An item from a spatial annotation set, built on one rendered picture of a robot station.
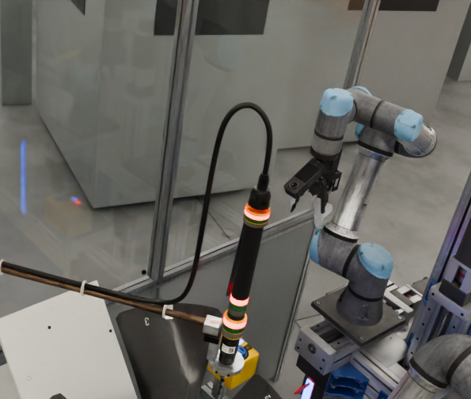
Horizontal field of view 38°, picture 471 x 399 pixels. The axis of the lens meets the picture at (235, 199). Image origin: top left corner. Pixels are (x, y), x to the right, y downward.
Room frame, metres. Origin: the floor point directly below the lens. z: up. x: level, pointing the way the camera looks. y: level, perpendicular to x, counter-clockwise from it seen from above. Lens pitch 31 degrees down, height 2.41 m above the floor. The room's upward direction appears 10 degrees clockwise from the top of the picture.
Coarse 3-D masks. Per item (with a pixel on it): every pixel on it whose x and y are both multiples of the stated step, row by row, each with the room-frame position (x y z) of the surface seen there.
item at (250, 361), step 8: (240, 344) 1.45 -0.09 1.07; (248, 352) 1.42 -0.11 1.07; (256, 352) 1.43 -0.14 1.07; (248, 360) 1.40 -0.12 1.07; (256, 360) 1.43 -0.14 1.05; (208, 368) 1.42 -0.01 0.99; (248, 368) 1.40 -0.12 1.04; (216, 376) 1.40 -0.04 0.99; (232, 376) 1.36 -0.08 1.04; (240, 376) 1.38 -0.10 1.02; (248, 376) 1.41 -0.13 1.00; (224, 384) 1.37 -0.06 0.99; (232, 384) 1.36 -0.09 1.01
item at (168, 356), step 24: (144, 312) 1.11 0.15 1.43; (192, 312) 1.13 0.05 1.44; (216, 312) 1.14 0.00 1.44; (144, 336) 1.08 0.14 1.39; (168, 336) 1.08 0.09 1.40; (192, 336) 1.09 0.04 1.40; (144, 360) 1.05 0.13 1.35; (168, 360) 1.05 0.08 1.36; (192, 360) 1.06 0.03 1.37; (144, 384) 1.02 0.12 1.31; (168, 384) 1.02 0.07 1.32; (192, 384) 1.02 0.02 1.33
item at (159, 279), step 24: (192, 0) 1.78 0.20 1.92; (192, 24) 1.77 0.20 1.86; (192, 48) 1.78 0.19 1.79; (360, 48) 2.40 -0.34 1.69; (360, 72) 2.42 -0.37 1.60; (168, 144) 1.76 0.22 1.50; (168, 168) 1.76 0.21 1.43; (168, 192) 1.76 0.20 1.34; (168, 216) 1.77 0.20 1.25; (312, 216) 2.37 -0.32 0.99; (264, 240) 2.16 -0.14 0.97; (192, 264) 1.88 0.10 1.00; (144, 288) 1.73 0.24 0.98; (288, 336) 2.41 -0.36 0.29
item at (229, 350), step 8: (264, 176) 0.98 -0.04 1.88; (264, 184) 0.97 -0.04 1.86; (256, 192) 0.97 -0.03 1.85; (264, 192) 0.97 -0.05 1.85; (256, 200) 0.97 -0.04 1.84; (264, 200) 0.97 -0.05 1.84; (256, 208) 0.96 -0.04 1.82; (264, 208) 0.97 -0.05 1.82; (224, 336) 0.97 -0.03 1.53; (224, 344) 0.97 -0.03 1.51; (232, 344) 0.97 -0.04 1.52; (224, 352) 0.97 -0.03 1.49; (232, 352) 0.97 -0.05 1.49; (224, 360) 0.97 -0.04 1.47; (232, 360) 0.97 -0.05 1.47; (224, 376) 0.97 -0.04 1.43
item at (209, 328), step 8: (208, 320) 0.99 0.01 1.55; (208, 328) 0.97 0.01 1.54; (216, 328) 0.97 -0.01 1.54; (208, 336) 0.97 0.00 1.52; (216, 336) 0.97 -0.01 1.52; (216, 344) 0.97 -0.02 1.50; (208, 352) 0.97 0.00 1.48; (216, 352) 0.97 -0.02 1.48; (208, 360) 0.98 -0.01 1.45; (216, 360) 0.97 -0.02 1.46; (240, 360) 0.99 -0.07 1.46; (216, 368) 0.95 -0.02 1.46; (224, 368) 0.96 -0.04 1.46; (232, 368) 0.96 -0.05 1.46; (240, 368) 0.96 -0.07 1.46
